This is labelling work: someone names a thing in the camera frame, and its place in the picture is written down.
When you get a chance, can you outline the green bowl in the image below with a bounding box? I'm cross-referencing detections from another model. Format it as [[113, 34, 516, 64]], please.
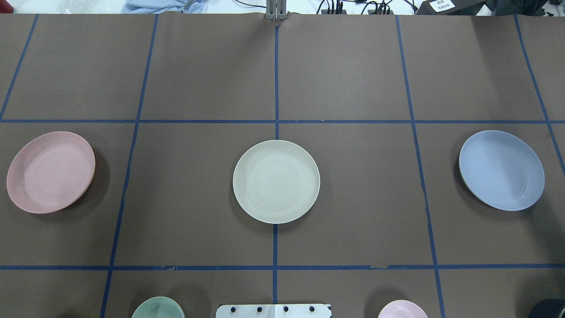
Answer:
[[132, 296, 185, 318]]

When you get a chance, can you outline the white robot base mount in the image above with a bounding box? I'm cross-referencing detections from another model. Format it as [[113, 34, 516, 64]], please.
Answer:
[[215, 303, 332, 318]]

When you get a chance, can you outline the pink bowl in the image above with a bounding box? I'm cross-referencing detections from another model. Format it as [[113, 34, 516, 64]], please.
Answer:
[[377, 300, 428, 318]]

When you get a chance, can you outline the black cables bundle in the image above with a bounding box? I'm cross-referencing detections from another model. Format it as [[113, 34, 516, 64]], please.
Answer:
[[233, 0, 418, 15]]

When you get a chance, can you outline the blue plate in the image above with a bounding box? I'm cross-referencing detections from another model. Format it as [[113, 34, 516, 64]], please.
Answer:
[[458, 129, 546, 212]]

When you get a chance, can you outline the dark blue pot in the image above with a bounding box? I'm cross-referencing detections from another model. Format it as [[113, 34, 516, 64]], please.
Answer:
[[528, 298, 565, 318]]

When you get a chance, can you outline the grey metal bracket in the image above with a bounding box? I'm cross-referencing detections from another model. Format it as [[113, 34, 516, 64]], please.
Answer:
[[266, 0, 288, 21]]

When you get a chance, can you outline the black box with label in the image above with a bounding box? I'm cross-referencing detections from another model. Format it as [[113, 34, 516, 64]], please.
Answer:
[[416, 0, 486, 15]]

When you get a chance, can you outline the pink plate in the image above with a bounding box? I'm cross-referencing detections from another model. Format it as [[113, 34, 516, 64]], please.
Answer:
[[6, 131, 96, 215]]

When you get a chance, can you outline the light blue cloth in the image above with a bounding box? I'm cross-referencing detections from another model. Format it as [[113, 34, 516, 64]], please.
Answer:
[[121, 0, 206, 14]]

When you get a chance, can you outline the cream plate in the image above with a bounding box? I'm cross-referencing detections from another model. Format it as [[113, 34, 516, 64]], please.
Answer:
[[232, 140, 321, 225]]

